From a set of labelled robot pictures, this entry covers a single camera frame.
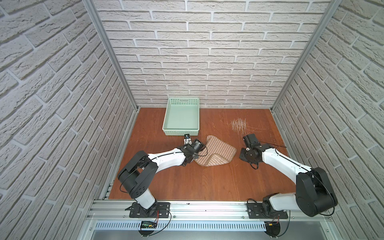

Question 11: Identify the striped brown square dishcloth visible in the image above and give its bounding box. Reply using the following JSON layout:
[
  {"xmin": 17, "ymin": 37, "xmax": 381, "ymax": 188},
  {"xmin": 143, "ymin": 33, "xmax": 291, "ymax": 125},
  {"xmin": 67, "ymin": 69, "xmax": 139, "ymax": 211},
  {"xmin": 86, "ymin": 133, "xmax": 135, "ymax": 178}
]
[{"xmin": 195, "ymin": 135, "xmax": 237, "ymax": 167}]

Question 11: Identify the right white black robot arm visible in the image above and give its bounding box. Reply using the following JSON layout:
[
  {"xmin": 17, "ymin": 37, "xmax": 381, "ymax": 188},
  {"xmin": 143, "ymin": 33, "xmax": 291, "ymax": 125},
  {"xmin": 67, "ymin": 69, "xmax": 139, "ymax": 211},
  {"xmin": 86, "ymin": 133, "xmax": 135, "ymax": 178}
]
[{"xmin": 240, "ymin": 134, "xmax": 338, "ymax": 218}]

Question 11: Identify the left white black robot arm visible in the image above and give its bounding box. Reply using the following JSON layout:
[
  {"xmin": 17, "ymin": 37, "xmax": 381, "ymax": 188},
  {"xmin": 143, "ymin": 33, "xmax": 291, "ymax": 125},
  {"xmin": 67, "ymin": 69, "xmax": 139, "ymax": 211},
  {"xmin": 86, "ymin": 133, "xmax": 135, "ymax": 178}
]
[{"xmin": 118, "ymin": 139, "xmax": 206, "ymax": 210}]

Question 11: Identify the mint green plastic basket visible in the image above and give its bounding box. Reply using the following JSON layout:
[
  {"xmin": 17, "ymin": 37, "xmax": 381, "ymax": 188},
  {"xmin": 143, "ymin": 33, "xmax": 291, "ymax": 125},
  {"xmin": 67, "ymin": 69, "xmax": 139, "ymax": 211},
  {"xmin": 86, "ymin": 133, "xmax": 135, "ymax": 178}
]
[{"xmin": 163, "ymin": 98, "xmax": 200, "ymax": 136}]

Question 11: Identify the right small controller board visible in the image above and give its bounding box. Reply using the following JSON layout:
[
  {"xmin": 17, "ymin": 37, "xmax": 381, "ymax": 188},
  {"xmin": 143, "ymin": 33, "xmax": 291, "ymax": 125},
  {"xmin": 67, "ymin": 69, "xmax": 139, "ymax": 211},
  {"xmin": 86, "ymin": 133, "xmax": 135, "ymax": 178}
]
[{"xmin": 265, "ymin": 222, "xmax": 281, "ymax": 238}]

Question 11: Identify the small controller board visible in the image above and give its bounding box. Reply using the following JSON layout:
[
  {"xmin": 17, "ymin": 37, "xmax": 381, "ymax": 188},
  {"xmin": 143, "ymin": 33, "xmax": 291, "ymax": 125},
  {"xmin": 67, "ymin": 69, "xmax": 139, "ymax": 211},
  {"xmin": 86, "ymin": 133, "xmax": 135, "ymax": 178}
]
[
  {"xmin": 139, "ymin": 221, "xmax": 158, "ymax": 237},
  {"xmin": 265, "ymin": 222, "xmax": 281, "ymax": 238}
]

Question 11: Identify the left small controller board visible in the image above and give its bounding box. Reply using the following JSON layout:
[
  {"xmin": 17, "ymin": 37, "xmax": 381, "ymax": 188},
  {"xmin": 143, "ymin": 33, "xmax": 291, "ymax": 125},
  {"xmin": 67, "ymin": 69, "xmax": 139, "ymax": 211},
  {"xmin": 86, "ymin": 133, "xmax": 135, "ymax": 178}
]
[{"xmin": 139, "ymin": 221, "xmax": 158, "ymax": 237}]

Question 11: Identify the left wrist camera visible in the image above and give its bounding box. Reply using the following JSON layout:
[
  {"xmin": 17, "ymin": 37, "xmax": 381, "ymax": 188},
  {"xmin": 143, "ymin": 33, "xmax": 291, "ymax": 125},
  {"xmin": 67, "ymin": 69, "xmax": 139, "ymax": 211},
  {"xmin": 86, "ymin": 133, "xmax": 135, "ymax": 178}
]
[{"xmin": 184, "ymin": 134, "xmax": 192, "ymax": 145}]

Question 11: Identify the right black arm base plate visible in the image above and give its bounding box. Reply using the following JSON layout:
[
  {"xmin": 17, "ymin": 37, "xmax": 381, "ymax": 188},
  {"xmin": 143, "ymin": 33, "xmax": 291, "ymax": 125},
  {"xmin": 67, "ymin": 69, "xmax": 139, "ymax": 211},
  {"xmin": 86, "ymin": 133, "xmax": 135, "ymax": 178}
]
[{"xmin": 246, "ymin": 202, "xmax": 289, "ymax": 220}]

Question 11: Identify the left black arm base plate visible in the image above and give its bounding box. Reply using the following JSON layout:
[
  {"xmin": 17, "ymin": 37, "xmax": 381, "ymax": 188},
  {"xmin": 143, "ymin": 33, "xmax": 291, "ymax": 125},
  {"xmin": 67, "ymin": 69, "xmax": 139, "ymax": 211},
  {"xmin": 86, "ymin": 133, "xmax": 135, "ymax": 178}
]
[{"xmin": 126, "ymin": 202, "xmax": 171, "ymax": 219}]

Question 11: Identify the aluminium front rail frame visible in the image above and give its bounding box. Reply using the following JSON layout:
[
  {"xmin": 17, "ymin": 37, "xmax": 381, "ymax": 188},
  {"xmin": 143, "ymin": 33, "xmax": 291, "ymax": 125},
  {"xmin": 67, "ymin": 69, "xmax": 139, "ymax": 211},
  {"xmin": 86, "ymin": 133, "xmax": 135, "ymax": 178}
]
[{"xmin": 78, "ymin": 200, "xmax": 342, "ymax": 240}]

